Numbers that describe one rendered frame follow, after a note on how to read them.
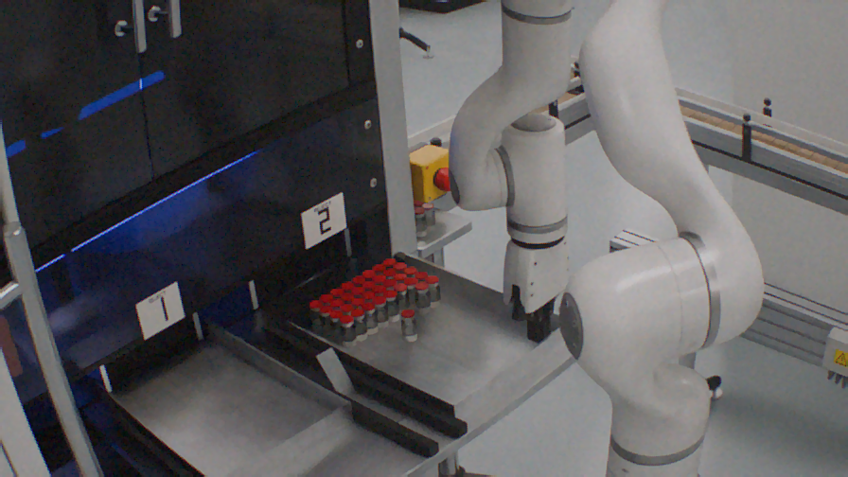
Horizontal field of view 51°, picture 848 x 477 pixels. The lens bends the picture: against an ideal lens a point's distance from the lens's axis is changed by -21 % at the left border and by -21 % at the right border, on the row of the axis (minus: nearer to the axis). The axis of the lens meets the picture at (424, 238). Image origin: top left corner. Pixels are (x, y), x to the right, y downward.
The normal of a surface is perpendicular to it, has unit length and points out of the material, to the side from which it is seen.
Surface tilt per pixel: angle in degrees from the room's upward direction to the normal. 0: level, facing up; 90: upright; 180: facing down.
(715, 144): 90
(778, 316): 90
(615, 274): 20
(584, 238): 0
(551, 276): 93
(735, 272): 54
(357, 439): 0
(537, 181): 90
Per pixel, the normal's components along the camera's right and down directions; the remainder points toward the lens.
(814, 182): -0.69, 0.39
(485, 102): -0.66, -0.44
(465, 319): -0.07, -0.88
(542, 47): 0.03, 0.65
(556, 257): 0.75, 0.28
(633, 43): 0.01, -0.13
